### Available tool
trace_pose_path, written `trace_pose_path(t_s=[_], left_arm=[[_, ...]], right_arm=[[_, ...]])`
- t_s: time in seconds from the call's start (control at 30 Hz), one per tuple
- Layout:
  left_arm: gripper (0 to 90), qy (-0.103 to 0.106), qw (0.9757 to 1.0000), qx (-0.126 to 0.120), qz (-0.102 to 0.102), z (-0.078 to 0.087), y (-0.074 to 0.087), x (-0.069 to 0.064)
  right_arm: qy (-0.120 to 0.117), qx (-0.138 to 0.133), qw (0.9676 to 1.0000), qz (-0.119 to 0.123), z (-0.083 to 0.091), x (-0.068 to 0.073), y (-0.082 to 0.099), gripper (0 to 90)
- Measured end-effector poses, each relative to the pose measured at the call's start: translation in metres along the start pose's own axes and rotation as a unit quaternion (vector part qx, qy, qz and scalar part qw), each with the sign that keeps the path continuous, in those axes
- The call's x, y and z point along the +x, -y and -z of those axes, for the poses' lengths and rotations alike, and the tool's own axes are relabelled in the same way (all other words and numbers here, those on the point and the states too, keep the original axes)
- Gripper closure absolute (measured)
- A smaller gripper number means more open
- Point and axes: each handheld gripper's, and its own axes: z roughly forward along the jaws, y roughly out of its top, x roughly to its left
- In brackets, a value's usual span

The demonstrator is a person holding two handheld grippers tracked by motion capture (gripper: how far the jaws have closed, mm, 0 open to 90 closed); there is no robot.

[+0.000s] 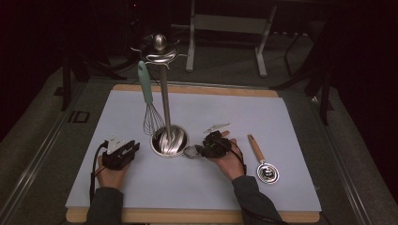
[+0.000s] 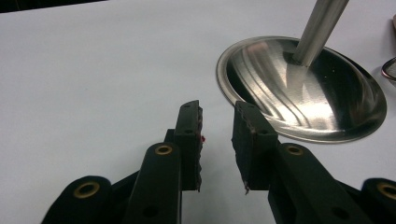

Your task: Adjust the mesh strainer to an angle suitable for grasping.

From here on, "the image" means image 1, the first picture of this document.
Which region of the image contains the person's left hand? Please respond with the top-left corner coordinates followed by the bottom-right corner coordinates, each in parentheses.
top-left (95, 154), bottom-right (131, 191)

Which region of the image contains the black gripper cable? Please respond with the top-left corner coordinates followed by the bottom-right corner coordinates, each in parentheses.
top-left (229, 139), bottom-right (292, 225)
top-left (89, 140), bottom-right (109, 207)

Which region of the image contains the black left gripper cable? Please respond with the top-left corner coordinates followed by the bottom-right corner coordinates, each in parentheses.
top-left (89, 140), bottom-right (109, 207)

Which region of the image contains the white table mat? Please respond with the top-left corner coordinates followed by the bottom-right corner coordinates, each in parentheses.
top-left (65, 89), bottom-right (323, 213)

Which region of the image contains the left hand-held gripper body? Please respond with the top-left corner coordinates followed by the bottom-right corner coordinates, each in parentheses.
top-left (101, 134), bottom-right (133, 172)

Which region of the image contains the person's right hand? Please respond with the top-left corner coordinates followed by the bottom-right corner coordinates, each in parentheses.
top-left (211, 139), bottom-right (247, 182)

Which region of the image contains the steel spoon with wooden handle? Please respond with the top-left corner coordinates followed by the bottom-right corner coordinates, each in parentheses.
top-left (247, 133), bottom-right (280, 186)

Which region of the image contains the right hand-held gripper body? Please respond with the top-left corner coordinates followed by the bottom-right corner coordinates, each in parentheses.
top-left (201, 123), bottom-right (233, 159)

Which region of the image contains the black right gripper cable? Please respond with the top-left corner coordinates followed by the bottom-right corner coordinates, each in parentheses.
top-left (229, 139), bottom-right (292, 225)

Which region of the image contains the metal floor rail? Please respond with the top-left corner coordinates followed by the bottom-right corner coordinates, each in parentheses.
top-left (311, 95), bottom-right (374, 225)
top-left (0, 90), bottom-right (81, 219)

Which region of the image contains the black stand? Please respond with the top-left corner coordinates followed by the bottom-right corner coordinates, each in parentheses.
top-left (60, 52), bottom-right (128, 112)
top-left (270, 18), bottom-right (334, 126)

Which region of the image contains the steel utensil rack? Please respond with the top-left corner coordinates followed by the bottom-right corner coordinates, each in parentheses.
top-left (130, 32), bottom-right (191, 158)

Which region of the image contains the grey metal stand frame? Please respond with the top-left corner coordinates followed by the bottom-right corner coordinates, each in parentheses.
top-left (171, 0), bottom-right (278, 78)

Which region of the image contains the whisk with teal handle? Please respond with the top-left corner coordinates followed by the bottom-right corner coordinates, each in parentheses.
top-left (137, 60), bottom-right (166, 138)

